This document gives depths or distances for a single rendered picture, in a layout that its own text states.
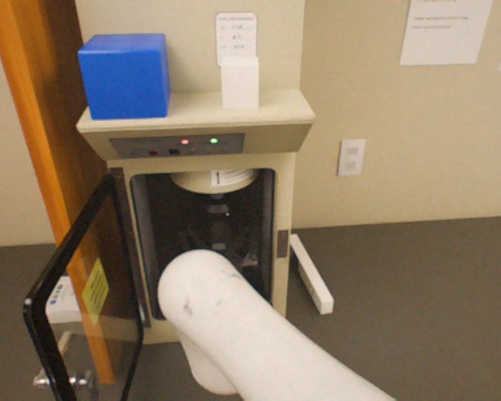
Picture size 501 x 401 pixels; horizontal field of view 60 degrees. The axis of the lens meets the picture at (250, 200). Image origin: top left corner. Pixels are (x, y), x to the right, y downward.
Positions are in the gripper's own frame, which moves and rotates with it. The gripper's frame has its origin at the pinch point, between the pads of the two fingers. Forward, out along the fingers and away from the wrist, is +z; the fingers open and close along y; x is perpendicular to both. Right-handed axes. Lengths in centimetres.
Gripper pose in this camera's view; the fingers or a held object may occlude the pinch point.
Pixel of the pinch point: (218, 220)
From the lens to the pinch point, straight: 93.1
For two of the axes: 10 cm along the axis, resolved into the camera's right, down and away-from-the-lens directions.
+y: -10.0, 0.5, -0.8
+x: 0.0, 8.5, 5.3
